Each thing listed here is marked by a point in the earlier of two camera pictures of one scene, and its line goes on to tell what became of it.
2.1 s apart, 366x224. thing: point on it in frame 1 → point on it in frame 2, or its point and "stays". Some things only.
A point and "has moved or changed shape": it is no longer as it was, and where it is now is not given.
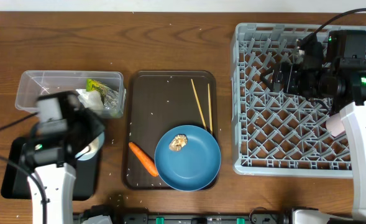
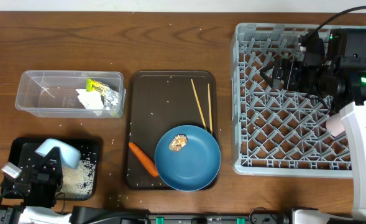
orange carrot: [147, 162] stays
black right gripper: [292, 71] stays
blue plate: [194, 165] stays
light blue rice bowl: [92, 150] has moved or changed shape
